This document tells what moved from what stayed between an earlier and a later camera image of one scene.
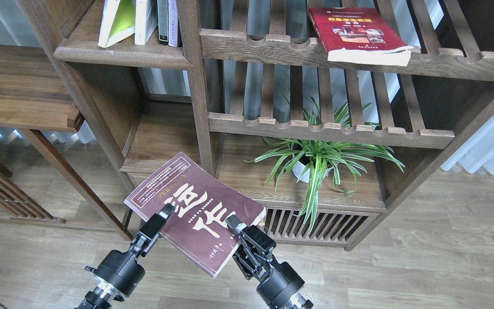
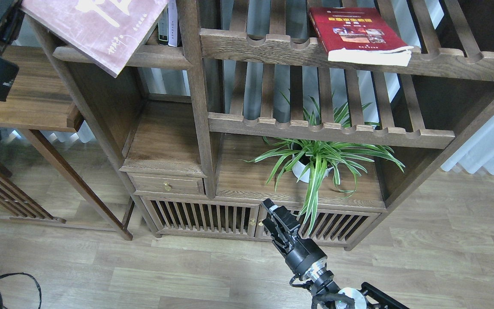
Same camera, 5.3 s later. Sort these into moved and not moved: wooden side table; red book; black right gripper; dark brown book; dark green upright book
Moved: dark brown book; black right gripper
Not moved: dark green upright book; red book; wooden side table
